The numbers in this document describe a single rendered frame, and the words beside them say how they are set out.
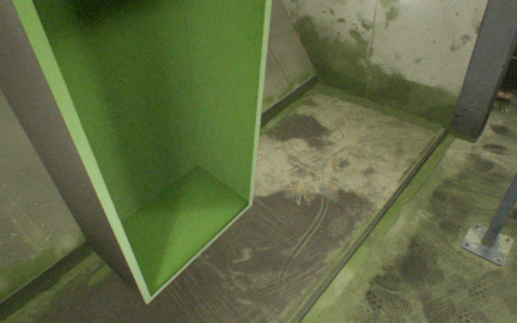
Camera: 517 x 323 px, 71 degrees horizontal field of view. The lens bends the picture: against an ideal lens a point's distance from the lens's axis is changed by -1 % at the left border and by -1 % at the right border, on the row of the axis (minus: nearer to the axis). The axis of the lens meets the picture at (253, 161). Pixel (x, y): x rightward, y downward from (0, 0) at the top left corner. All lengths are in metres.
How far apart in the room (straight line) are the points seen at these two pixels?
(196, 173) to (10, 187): 0.93
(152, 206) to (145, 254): 0.23
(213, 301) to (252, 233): 0.43
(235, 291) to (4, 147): 1.35
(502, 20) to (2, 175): 2.73
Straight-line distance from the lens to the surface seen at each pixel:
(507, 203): 2.04
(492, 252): 2.25
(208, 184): 1.73
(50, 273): 2.23
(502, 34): 2.55
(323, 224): 2.11
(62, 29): 1.09
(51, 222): 2.18
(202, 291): 1.94
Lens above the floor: 1.69
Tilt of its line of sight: 41 degrees down
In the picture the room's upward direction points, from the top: 8 degrees counter-clockwise
